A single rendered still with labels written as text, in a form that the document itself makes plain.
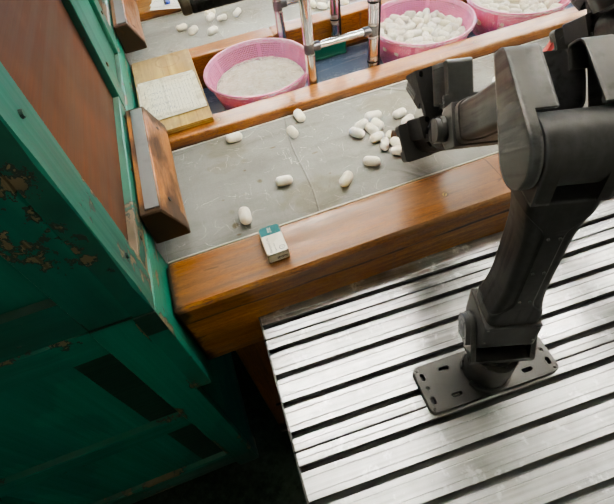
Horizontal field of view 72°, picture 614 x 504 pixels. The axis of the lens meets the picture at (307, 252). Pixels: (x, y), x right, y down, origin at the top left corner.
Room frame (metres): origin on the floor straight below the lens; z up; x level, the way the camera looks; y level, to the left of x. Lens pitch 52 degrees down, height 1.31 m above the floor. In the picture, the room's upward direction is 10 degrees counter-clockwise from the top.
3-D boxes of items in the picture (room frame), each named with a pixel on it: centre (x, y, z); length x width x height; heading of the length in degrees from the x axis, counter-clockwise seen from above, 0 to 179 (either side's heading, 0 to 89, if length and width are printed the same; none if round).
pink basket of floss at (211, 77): (1.00, 0.04, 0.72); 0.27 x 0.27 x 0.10
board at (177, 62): (0.96, 0.25, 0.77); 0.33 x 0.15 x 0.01; 11
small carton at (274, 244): (0.44, 0.05, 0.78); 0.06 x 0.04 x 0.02; 11
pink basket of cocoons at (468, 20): (1.09, -0.39, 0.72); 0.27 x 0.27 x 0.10
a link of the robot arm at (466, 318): (0.22, -0.22, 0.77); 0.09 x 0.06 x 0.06; 84
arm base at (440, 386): (0.21, -0.23, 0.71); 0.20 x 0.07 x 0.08; 99
